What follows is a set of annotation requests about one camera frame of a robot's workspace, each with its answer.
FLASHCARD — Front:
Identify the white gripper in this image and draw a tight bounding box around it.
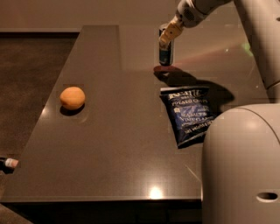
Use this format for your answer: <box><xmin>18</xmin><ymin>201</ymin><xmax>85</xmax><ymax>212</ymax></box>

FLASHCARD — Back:
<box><xmin>159</xmin><ymin>0</ymin><xmax>231</xmax><ymax>45</ymax></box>

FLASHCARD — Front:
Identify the silver blue redbull can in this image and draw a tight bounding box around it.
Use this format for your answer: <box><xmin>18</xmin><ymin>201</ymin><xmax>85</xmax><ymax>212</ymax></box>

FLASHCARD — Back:
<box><xmin>158</xmin><ymin>24</ymin><xmax>173</xmax><ymax>67</ymax></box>

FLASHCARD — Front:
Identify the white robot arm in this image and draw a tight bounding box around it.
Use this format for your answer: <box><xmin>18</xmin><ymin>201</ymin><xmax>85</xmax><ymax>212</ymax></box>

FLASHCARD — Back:
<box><xmin>159</xmin><ymin>0</ymin><xmax>280</xmax><ymax>224</ymax></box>

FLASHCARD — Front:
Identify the blue potato chips bag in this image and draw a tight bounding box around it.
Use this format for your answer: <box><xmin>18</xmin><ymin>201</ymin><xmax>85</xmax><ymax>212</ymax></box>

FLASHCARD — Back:
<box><xmin>160</xmin><ymin>86</ymin><xmax>215</xmax><ymax>149</ymax></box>

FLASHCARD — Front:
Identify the orange fruit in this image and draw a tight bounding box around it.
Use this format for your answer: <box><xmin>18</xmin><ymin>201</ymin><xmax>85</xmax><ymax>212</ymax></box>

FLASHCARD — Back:
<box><xmin>59</xmin><ymin>87</ymin><xmax>86</xmax><ymax>110</ymax></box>

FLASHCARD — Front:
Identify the small dark bottle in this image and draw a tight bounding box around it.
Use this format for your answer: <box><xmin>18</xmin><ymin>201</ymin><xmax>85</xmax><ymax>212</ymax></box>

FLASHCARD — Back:
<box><xmin>0</xmin><ymin>157</ymin><xmax>18</xmax><ymax>174</ymax></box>

